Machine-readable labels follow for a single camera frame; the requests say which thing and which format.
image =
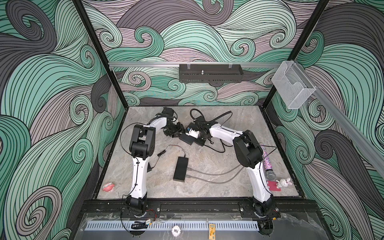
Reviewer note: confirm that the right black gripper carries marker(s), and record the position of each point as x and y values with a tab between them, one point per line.
199	143

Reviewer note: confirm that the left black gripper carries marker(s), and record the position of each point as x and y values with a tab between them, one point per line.
180	129

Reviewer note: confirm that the dark grey box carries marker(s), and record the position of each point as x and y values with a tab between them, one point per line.
187	139

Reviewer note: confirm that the black network switch box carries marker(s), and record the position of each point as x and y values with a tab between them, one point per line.
181	169

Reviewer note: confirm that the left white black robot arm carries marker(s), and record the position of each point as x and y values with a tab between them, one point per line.
141	147

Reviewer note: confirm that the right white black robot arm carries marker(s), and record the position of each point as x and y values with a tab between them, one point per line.
249	153

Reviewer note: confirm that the glitter purple microphone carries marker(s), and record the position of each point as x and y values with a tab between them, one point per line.
270	174

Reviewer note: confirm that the pink toy left side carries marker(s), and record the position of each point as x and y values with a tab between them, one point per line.
108	187

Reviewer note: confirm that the pink toy with bunny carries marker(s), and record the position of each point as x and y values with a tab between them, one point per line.
277	185

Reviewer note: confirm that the yellow label tag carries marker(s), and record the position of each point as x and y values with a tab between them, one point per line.
212	231

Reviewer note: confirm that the round white sticker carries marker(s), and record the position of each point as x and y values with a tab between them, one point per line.
176	231

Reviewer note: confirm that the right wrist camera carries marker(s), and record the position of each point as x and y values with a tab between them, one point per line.
192	133

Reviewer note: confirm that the black perforated wall tray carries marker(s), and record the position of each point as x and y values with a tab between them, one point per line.
210	73

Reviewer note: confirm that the clear acrylic wall holder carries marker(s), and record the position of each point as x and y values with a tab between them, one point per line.
293	84

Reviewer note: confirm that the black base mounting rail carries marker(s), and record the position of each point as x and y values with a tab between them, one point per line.
163	208

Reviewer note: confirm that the white slotted cable duct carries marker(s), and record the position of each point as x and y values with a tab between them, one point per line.
167	226

